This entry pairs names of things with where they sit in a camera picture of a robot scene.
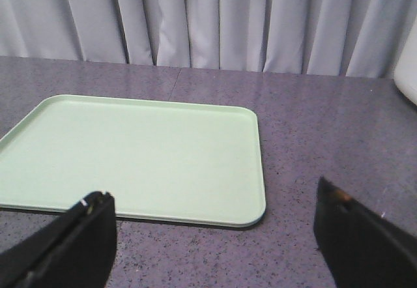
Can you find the light green tray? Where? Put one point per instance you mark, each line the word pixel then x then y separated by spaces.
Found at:
pixel 169 161

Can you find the white appliance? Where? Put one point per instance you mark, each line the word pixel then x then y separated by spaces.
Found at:
pixel 405 70

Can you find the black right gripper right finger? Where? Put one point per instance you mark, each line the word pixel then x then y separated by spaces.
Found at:
pixel 360 248

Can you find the grey curtain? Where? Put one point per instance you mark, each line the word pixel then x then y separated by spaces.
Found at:
pixel 318 37

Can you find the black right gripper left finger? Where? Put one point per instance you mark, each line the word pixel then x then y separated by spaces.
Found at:
pixel 77 249

